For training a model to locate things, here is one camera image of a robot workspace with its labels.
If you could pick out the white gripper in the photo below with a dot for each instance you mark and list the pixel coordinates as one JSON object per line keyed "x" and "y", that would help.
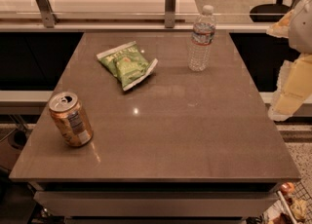
{"x": 301, "y": 29}

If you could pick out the orange soda can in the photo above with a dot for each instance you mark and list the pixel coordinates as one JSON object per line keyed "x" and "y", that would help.
{"x": 71, "y": 119}

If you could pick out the black office chair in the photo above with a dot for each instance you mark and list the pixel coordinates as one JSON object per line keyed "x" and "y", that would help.
{"x": 269, "y": 12}

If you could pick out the clear plastic water bottle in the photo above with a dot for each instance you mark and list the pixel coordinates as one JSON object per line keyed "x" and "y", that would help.
{"x": 203, "y": 33}

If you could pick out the green chip bag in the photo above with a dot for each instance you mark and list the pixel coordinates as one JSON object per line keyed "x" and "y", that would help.
{"x": 127, "y": 64}

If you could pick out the grey table drawer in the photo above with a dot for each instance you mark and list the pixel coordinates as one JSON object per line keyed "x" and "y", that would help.
{"x": 113, "y": 204}

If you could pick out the middle metal railing bracket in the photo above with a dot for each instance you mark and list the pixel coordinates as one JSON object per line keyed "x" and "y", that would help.
{"x": 170, "y": 13}

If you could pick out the wire basket with items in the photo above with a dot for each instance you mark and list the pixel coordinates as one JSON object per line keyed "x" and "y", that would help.
{"x": 292, "y": 208}

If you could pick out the left metal railing bracket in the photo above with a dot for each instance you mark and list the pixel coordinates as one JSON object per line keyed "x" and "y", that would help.
{"x": 48, "y": 17}

